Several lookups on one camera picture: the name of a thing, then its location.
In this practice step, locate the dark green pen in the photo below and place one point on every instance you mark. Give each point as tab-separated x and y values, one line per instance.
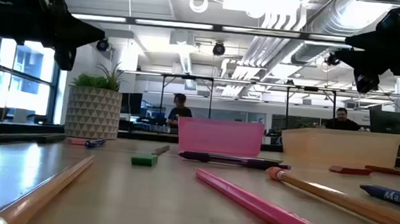
161	150

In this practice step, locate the blue pen white lettering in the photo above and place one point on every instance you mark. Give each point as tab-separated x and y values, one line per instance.
391	196

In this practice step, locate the blue ballpoint pen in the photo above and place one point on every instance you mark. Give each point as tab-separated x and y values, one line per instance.
94	143

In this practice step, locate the red eraser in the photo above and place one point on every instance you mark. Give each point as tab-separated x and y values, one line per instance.
349	170

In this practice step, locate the window with dark frame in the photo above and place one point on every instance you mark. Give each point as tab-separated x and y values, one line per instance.
53	94

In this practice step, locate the purple pen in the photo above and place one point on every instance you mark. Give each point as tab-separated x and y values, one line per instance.
232	160

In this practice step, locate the black aluminium table frame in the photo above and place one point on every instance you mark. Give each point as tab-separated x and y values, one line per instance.
19	126

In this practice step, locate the brown marker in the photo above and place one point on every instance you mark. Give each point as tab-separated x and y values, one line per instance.
393	171

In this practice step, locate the green eraser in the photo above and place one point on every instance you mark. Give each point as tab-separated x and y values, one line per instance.
143	160

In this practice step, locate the black computer monitor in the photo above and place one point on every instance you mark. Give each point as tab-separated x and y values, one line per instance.
131	103
384	122

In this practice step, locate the person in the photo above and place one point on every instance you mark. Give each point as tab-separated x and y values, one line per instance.
179	112
342	124

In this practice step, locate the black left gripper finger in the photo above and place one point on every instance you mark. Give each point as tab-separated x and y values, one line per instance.
75	31

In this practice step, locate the pink pencil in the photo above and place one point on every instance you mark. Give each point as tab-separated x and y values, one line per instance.
267	210

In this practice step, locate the orange translucent plastic bin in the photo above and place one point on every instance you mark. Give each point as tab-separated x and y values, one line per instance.
338	148

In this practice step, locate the pink translucent plastic bin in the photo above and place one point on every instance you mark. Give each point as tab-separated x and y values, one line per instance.
219	138

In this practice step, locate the pink eraser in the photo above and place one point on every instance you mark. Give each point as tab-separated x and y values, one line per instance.
76	141

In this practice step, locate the orange pencil with eraser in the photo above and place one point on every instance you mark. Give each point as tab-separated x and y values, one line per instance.
338	199
42	191

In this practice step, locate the black ceiling spotlight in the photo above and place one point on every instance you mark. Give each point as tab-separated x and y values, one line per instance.
331	60
218	49
102	44

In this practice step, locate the black pen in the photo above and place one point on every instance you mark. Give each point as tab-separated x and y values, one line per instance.
25	138

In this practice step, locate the succulent in patterned pot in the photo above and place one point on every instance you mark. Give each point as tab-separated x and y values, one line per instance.
93	113

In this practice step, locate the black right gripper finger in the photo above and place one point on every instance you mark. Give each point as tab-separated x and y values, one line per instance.
378	41
369	60

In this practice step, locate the black workstation frame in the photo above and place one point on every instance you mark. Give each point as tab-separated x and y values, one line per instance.
311	88
188	77

